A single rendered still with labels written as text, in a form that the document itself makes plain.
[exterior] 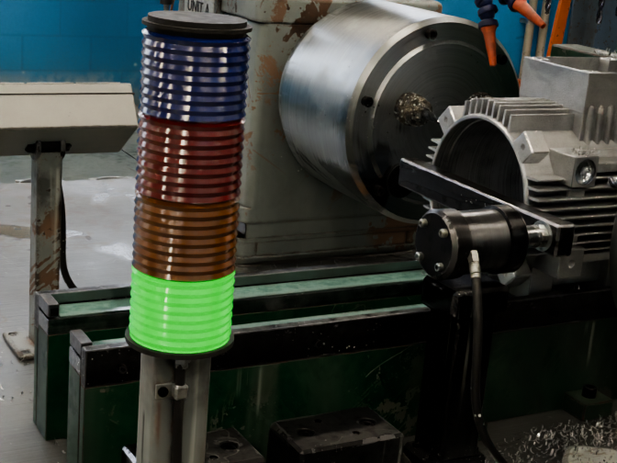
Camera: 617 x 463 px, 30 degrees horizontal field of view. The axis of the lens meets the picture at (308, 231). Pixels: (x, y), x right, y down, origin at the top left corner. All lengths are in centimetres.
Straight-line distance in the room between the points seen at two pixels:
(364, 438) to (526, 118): 35
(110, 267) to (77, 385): 58
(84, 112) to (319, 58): 34
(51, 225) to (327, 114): 35
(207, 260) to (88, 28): 615
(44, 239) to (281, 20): 46
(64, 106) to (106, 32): 564
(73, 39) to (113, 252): 521
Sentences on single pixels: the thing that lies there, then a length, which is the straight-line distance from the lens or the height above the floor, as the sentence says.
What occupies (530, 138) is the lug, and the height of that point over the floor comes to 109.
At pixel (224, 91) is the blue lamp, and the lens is 62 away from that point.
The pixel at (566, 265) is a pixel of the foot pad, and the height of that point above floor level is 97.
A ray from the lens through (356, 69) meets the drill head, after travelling 132.
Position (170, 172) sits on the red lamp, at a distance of 63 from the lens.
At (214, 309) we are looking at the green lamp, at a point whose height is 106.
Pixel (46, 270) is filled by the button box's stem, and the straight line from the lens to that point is 123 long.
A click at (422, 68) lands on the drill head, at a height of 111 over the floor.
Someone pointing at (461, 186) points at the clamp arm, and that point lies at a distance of 113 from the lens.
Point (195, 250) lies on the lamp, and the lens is 64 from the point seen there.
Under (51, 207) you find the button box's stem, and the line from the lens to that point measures 121.
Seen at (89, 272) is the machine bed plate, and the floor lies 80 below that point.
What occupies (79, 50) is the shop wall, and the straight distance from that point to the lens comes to 678.
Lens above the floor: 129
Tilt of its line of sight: 16 degrees down
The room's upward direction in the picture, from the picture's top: 5 degrees clockwise
